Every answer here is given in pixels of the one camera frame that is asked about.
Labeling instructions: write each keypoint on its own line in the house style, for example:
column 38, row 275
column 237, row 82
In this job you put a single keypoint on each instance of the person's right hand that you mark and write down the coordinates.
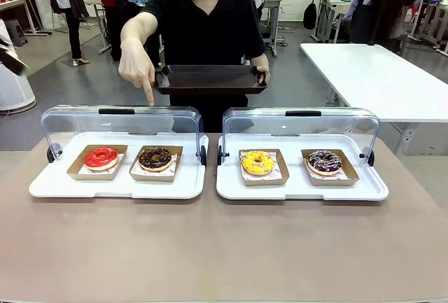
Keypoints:
column 134, row 65

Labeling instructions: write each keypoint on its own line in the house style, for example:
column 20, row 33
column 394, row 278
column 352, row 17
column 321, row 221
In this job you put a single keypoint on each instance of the person's left hand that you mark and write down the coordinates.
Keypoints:
column 264, row 73

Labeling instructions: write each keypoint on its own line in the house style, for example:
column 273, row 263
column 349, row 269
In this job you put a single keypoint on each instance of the dark brown serving tray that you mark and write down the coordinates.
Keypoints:
column 210, row 79

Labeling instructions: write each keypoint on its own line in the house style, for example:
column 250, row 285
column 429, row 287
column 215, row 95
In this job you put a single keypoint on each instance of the yellow sprinkled donut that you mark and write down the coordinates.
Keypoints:
column 250, row 165

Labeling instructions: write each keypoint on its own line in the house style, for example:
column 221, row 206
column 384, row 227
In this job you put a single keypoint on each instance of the chocolate sprinkled donut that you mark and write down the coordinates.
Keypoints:
column 147, row 160

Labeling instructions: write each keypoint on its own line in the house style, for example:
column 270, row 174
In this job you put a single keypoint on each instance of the brown cardboard donut tray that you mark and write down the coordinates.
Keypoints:
column 154, row 178
column 266, row 182
column 75, row 174
column 332, row 182

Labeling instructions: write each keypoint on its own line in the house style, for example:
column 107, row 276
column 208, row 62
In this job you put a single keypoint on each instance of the person's left forearm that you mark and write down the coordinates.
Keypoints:
column 260, row 61

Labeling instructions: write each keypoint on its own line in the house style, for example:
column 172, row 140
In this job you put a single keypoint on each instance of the person's right forearm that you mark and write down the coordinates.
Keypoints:
column 136, row 26

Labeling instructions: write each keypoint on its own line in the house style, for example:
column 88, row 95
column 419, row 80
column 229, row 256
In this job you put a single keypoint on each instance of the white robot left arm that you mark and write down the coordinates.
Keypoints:
column 12, row 59

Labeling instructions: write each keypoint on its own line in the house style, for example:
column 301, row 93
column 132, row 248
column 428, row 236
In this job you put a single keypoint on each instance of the person's torso black shirt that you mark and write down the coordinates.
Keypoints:
column 206, row 30

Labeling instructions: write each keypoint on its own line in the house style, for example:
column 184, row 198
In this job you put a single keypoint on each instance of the red glazed donut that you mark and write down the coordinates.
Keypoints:
column 92, row 160

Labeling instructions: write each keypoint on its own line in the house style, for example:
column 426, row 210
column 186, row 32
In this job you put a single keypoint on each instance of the purple drizzled donut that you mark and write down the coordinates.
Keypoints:
column 316, row 165

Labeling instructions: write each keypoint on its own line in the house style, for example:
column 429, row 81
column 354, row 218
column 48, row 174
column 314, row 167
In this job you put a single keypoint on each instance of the grey background desk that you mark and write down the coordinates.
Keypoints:
column 99, row 3

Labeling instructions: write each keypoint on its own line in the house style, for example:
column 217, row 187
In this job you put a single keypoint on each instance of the clear hinged display lid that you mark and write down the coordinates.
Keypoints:
column 87, row 121
column 332, row 124

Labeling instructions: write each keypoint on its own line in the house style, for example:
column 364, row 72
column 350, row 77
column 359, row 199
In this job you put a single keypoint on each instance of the black backpack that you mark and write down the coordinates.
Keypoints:
column 309, row 16

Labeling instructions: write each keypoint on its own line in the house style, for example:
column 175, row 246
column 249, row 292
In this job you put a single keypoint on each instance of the white paper liner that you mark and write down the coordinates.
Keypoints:
column 173, row 170
column 278, row 174
column 82, row 170
column 343, row 176

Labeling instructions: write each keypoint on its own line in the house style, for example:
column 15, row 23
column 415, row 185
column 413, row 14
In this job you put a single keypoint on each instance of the large white table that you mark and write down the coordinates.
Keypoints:
column 378, row 79

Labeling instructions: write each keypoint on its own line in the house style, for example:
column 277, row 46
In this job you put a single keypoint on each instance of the white display case base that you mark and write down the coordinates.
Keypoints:
column 63, row 184
column 297, row 189

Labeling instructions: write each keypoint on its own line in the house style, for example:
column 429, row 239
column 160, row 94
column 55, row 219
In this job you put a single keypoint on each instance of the white cylindrical air purifier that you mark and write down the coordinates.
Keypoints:
column 14, row 89

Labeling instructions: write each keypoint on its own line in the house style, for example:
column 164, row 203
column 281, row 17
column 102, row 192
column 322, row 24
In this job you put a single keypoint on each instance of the grey stool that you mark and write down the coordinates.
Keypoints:
column 15, row 31

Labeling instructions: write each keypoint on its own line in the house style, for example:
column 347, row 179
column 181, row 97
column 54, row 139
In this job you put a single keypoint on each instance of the bystander dark long coat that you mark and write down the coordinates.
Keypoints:
column 385, row 5

